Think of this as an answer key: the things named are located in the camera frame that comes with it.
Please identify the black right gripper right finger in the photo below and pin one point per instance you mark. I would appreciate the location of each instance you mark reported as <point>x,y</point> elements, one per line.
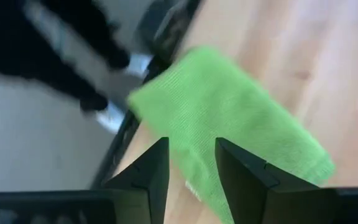
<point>244,183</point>

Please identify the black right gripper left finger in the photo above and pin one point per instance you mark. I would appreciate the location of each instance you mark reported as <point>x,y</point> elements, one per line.
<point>154,174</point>

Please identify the green cloth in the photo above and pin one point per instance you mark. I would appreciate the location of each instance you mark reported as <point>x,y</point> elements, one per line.
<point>222,109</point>

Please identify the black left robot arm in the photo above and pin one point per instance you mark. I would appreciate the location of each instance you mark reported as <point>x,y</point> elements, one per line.
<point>11,46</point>

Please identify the black aluminium table frame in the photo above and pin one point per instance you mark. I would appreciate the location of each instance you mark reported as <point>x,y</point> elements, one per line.
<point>120,149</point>

